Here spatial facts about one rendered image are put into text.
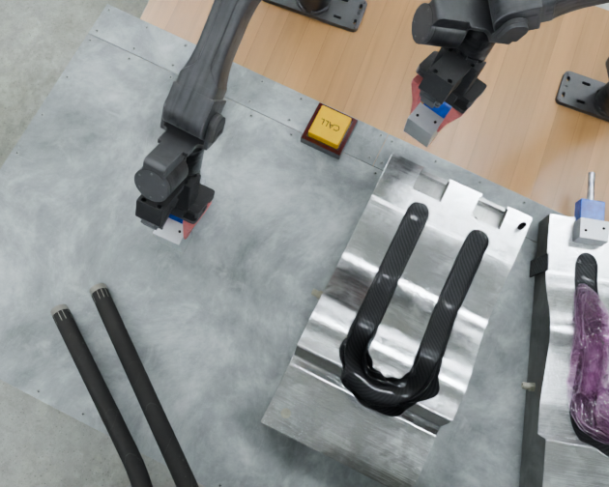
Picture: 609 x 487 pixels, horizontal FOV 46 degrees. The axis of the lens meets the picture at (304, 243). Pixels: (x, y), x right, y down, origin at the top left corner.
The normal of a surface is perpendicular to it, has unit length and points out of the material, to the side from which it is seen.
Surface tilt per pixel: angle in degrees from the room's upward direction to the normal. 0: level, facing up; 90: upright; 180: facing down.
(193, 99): 30
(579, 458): 0
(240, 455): 0
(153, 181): 60
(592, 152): 0
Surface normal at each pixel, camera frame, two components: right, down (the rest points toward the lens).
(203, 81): -0.21, 0.21
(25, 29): 0.03, -0.25
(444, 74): 0.31, -0.58
